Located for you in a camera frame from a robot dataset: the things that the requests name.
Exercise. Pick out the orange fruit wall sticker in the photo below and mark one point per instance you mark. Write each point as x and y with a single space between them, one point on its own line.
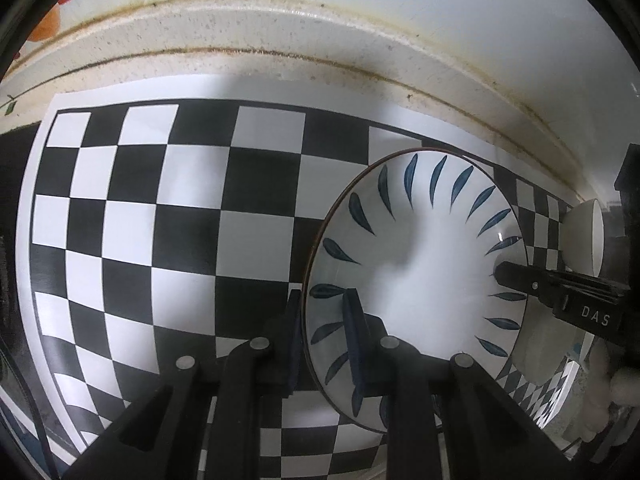
50 20

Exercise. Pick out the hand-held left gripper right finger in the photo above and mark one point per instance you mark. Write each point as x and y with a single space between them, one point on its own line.
356 355

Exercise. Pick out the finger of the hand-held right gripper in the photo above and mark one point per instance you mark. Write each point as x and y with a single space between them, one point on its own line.
522 280

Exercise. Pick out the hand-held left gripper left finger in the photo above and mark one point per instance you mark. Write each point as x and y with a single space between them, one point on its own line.
295 350

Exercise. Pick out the black and white checkered mat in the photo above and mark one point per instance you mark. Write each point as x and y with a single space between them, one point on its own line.
150 210

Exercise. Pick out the white bowl with blue leaves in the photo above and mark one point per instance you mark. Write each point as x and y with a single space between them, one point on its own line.
425 270

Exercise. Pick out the white bowl with pastel patches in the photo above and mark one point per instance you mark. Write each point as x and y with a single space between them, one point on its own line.
547 350

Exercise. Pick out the person's right hand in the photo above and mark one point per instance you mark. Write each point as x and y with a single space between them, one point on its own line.
600 390

